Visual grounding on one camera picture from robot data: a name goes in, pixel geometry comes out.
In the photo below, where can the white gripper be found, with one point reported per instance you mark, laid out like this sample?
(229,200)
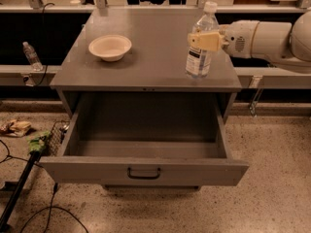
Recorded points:
(237,40)

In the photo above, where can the clear plastic water bottle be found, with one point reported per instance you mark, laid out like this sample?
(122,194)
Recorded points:
(198,61)

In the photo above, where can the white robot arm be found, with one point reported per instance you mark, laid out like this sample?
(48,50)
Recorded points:
(285,45)

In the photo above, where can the open grey top drawer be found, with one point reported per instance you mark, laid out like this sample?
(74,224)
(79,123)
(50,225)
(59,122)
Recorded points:
(183,134)

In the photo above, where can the small clear bottle on ledge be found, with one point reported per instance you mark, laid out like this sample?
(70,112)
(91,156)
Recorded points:
(32,57)

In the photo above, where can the grey metal cabinet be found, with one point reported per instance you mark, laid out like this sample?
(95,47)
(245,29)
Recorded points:
(156,61)

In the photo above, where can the white paper bowl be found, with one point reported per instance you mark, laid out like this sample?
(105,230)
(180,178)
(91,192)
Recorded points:
(110,48)

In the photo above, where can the black pole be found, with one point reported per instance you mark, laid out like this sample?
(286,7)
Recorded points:
(4,226)

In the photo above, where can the metal bracket under ledge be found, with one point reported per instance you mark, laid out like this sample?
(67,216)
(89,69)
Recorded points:
(254,84)

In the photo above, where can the black drawer handle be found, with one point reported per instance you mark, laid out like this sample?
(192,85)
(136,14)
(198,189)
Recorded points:
(143,174)

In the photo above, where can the black wire mesh basket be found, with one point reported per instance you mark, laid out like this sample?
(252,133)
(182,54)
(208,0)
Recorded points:
(58,133)

